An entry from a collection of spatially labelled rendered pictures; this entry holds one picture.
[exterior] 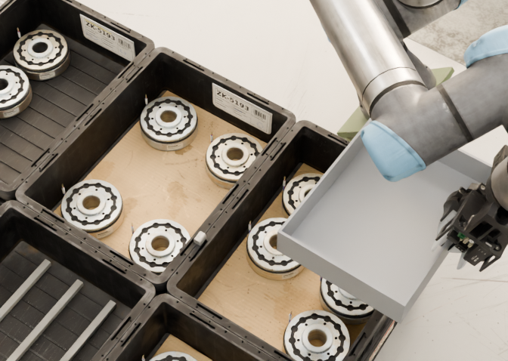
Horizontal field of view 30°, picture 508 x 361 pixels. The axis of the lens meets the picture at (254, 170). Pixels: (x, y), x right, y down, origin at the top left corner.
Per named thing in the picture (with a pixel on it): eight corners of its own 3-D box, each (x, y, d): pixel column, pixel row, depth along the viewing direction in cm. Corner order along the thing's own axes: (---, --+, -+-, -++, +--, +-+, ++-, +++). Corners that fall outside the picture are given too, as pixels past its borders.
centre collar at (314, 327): (314, 319, 148) (314, 317, 147) (339, 338, 146) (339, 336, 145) (294, 340, 145) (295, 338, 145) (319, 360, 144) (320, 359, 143)
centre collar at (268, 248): (272, 226, 157) (273, 223, 157) (298, 239, 156) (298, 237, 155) (257, 248, 155) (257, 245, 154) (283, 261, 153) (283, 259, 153)
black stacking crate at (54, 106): (42, 23, 190) (32, -20, 181) (162, 86, 181) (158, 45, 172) (-103, 155, 170) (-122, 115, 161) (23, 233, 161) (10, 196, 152)
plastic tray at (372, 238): (376, 128, 146) (379, 106, 142) (492, 188, 140) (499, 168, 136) (277, 250, 134) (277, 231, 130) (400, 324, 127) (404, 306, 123)
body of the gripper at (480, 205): (430, 240, 120) (473, 202, 110) (458, 192, 125) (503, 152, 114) (480, 276, 120) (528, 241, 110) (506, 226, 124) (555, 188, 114)
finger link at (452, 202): (430, 214, 127) (462, 189, 119) (435, 206, 128) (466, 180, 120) (459, 235, 127) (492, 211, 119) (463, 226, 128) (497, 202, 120)
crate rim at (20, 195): (159, 52, 173) (159, 43, 171) (299, 124, 164) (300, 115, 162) (12, 204, 153) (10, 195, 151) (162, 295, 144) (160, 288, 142)
